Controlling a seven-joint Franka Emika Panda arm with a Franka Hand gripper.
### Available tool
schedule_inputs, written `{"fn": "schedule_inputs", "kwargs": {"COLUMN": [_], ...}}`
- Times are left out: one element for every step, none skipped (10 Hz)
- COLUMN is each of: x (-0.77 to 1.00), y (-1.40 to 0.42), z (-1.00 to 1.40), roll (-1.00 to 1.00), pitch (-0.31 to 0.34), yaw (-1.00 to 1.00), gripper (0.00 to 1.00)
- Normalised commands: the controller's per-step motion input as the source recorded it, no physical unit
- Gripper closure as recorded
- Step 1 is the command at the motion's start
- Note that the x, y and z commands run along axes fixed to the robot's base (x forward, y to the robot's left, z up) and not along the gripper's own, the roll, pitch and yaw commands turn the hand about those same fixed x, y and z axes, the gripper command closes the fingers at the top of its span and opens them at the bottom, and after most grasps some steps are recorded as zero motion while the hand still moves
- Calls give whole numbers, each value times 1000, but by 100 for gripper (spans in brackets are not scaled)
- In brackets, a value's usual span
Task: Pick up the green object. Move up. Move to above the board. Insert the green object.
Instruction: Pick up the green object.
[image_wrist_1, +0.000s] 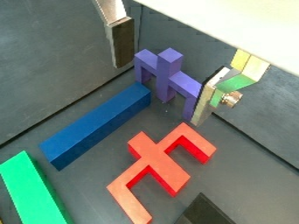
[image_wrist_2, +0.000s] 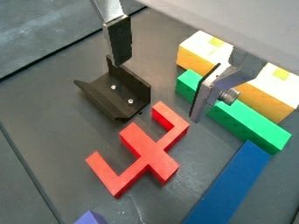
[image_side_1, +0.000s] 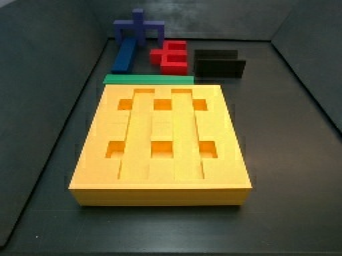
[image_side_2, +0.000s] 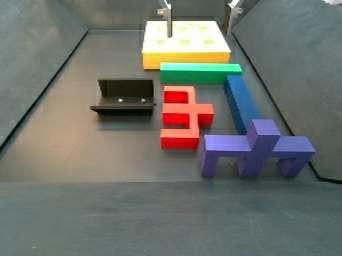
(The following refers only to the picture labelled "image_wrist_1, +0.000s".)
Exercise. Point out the blue long bar block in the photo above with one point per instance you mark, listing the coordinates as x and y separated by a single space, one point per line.
74 140

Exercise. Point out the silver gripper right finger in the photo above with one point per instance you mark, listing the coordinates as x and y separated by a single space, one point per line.
210 93

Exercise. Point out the green long bar block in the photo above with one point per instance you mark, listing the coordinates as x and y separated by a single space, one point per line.
37 202

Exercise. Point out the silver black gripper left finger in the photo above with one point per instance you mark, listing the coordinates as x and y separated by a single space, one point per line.
119 29

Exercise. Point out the red branched block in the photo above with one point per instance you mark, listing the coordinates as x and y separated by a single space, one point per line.
154 161

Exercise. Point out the yellow board with slots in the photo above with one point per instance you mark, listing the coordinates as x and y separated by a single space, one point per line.
247 69

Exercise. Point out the black angle bracket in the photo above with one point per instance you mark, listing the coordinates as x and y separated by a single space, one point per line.
203 212

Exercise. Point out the purple branched block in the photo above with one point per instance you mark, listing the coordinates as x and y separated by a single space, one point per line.
171 80

